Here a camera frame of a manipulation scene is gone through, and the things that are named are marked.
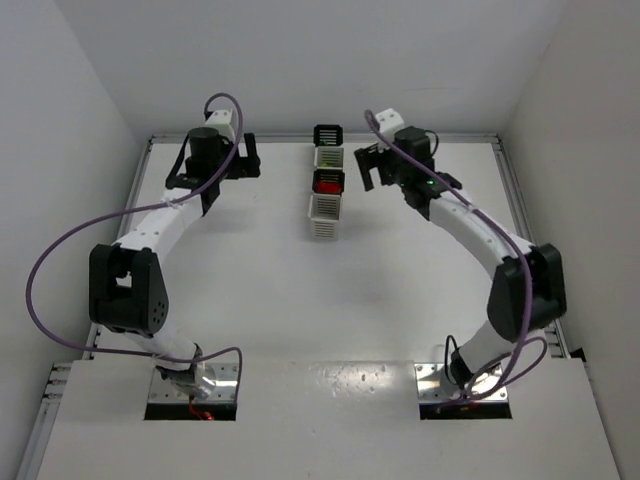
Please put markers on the far black slatted container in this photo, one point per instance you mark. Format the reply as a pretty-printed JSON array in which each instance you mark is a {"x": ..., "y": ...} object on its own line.
[{"x": 332, "y": 132}]

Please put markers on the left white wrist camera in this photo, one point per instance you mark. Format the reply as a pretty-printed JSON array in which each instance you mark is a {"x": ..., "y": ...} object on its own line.
[{"x": 223, "y": 121}]

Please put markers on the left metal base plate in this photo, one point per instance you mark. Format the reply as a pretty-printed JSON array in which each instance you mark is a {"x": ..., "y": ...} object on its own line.
[{"x": 213, "y": 383}]

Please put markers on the far white slatted container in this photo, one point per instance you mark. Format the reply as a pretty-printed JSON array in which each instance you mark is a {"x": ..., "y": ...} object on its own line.
[{"x": 334, "y": 155}]

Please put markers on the white slatted container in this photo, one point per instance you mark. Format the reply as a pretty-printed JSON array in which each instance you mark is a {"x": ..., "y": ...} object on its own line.
[
  {"x": 324, "y": 215},
  {"x": 334, "y": 155}
]

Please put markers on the red white flower lego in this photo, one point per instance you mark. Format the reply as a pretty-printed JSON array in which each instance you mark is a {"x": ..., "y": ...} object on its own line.
[{"x": 328, "y": 188}]

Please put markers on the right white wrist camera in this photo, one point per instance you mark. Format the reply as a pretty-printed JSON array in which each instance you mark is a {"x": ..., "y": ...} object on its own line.
[{"x": 389, "y": 122}]

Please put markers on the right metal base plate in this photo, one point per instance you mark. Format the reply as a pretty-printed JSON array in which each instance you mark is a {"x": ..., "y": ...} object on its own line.
[{"x": 433, "y": 388}]

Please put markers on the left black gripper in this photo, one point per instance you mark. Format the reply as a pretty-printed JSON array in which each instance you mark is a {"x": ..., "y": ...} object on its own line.
[{"x": 242, "y": 163}]

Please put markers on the black slatted container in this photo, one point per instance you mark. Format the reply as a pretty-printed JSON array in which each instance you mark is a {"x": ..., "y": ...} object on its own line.
[
  {"x": 328, "y": 175},
  {"x": 332, "y": 132}
]

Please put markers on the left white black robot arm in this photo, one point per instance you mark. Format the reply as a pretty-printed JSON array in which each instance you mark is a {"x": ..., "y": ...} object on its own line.
[{"x": 127, "y": 292}]

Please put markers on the metal base plate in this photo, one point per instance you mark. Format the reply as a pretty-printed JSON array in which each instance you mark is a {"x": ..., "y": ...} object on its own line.
[
  {"x": 213, "y": 383},
  {"x": 433, "y": 388}
]

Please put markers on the near white slatted container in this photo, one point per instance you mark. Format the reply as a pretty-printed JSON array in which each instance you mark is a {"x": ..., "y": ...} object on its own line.
[{"x": 324, "y": 215}]

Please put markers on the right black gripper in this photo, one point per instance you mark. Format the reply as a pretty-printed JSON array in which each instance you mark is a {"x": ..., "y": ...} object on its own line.
[{"x": 379, "y": 163}]

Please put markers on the near black slatted container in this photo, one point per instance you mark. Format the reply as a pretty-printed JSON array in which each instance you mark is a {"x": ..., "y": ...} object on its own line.
[{"x": 328, "y": 175}]

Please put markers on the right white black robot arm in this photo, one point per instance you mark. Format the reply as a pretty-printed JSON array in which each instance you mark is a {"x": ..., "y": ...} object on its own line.
[{"x": 527, "y": 282}]

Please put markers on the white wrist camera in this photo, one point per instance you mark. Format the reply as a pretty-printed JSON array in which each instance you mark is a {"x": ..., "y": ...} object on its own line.
[
  {"x": 223, "y": 121},
  {"x": 389, "y": 122}
]

